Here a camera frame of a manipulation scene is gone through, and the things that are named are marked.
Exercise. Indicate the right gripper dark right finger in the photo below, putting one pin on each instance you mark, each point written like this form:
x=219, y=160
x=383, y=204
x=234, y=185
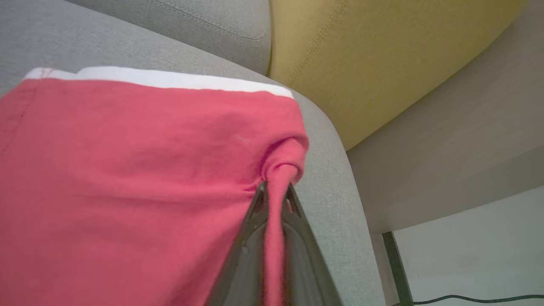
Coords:
x=306, y=272

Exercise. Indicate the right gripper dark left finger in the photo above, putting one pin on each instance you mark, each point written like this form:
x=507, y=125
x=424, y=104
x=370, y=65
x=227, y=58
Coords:
x=244, y=272

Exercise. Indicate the red shorts with white stripe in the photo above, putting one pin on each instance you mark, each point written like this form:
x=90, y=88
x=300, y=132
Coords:
x=127, y=170

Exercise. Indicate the black metal leg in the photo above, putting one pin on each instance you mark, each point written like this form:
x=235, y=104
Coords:
x=397, y=272

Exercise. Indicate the yellow cushion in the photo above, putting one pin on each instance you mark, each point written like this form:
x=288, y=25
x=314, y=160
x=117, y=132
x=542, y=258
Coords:
x=374, y=59

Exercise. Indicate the grey sofa back cushion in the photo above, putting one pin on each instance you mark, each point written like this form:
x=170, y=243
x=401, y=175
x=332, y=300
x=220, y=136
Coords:
x=212, y=25

